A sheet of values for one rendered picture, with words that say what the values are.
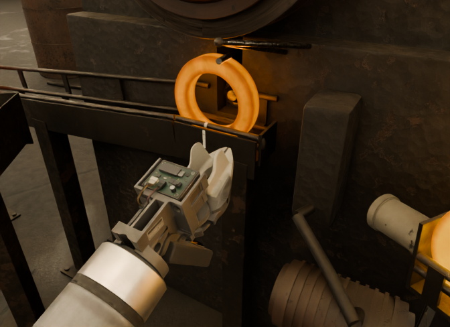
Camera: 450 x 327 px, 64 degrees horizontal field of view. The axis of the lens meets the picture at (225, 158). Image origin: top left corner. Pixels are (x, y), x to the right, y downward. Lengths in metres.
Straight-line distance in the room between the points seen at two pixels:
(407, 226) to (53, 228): 1.42
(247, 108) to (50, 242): 1.15
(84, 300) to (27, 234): 1.34
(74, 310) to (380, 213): 0.42
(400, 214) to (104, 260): 0.40
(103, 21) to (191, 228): 0.65
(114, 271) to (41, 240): 1.28
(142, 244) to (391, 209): 0.36
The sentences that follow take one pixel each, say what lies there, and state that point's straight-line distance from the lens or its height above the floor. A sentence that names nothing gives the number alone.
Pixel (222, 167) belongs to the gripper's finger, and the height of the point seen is 0.76.
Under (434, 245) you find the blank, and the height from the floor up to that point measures 0.69.
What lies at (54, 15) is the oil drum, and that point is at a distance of 3.47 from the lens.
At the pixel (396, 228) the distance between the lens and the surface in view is 0.57.
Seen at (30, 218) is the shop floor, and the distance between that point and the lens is 1.81.
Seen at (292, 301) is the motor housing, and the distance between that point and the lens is 0.66.
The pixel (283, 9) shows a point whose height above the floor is 0.94.
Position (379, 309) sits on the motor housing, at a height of 0.53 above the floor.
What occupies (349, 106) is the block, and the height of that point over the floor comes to 0.80.
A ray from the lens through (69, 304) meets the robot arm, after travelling 0.40.
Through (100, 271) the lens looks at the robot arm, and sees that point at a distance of 0.40.
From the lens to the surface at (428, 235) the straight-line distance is 0.55.
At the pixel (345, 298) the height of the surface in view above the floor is 0.56.
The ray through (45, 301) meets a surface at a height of 0.01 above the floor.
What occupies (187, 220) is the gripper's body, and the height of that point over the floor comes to 0.75.
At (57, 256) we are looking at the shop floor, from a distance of 1.57.
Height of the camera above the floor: 1.02
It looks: 30 degrees down
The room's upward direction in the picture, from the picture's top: straight up
